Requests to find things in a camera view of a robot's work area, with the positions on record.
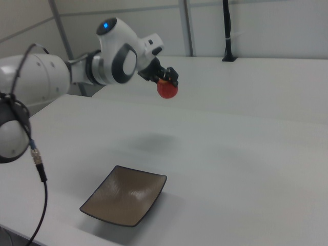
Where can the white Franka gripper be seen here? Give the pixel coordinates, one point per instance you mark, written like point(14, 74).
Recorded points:
point(151, 46)

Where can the red apple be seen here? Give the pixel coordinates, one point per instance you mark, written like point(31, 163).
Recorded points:
point(167, 91)

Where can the square brown ceramic plate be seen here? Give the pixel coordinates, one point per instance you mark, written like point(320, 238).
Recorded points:
point(125, 196)

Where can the black pole with clamp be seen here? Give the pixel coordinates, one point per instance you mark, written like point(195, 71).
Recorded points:
point(228, 33)

